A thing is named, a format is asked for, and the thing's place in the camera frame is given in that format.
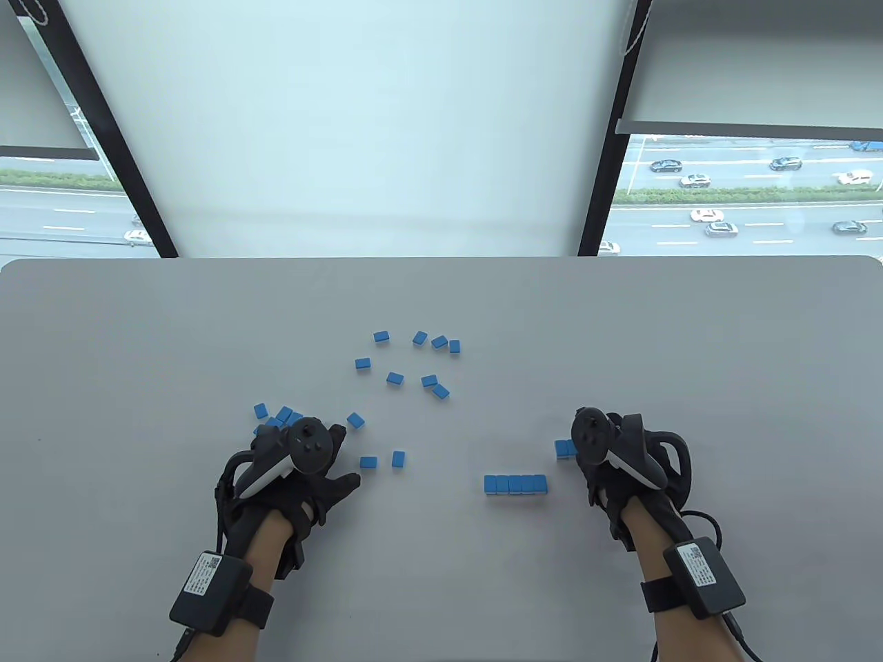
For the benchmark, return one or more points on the black white glove-mounted controller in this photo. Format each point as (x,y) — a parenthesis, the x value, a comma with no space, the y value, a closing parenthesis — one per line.
(307,447)
(592,434)

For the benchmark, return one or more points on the person's left thumb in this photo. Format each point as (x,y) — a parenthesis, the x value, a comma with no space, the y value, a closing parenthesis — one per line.
(341,485)

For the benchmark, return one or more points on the black wrist sensor box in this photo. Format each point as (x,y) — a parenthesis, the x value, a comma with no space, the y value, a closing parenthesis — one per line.
(207,593)
(705,578)

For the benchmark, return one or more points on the person's left forearm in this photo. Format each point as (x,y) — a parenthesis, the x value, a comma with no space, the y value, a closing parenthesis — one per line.
(265,545)

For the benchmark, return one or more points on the group of loose blue tiles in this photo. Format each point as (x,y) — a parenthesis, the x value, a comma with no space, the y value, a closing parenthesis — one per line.
(394,378)

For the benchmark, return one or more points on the narrow white roller blind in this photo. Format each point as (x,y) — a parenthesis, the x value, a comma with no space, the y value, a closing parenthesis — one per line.
(759,62)
(34,110)

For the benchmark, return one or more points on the person's left hand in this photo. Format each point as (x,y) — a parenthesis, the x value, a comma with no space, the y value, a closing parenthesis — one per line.
(314,493)

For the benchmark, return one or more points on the group of cars outside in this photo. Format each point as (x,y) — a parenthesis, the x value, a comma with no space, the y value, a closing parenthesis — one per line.
(717,221)

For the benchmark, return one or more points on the person's right thumb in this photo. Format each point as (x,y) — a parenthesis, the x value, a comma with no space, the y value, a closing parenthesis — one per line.
(594,491)

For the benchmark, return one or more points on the person's right hand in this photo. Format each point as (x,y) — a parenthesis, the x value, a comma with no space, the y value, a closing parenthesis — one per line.
(655,514)

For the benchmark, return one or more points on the wide white roller blind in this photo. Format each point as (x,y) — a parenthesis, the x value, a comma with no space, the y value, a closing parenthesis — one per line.
(359,124)

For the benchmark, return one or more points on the person's right forearm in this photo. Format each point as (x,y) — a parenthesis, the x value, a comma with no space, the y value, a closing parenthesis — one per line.
(652,552)

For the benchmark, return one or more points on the black window frame post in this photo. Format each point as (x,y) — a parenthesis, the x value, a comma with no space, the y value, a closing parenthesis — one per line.
(103,124)
(614,138)

